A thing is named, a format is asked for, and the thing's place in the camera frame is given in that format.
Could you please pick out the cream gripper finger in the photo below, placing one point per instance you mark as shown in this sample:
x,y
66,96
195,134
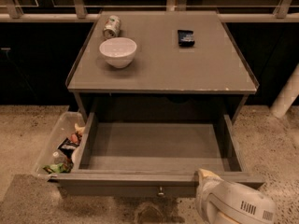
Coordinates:
x,y
206,175

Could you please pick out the clear plastic bin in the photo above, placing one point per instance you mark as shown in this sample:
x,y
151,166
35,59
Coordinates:
x,y
64,127

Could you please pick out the grey top drawer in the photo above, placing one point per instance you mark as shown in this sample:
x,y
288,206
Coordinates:
x,y
154,159

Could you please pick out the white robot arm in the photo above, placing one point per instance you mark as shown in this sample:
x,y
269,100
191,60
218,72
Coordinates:
x,y
219,201

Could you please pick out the white pole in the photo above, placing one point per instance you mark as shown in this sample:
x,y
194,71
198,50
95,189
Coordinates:
x,y
287,95

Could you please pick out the green snack bag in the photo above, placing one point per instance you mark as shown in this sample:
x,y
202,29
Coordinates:
x,y
58,168

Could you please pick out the dark blue snack packet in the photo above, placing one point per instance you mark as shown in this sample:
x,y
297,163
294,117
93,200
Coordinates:
x,y
185,38

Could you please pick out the grey drawer cabinet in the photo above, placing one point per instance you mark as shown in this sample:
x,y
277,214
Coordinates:
x,y
213,65

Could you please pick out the crushed soda can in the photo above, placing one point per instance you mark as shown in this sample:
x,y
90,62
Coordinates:
x,y
112,27

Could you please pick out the white ceramic bowl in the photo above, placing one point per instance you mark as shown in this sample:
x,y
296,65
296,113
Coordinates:
x,y
118,52

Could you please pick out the black snack packet in bin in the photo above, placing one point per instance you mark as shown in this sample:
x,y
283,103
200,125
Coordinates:
x,y
67,146

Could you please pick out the white metal railing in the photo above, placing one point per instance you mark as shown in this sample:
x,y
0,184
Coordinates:
x,y
87,10

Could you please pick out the clear plastic bottle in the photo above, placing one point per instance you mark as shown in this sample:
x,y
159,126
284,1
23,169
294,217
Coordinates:
x,y
58,157

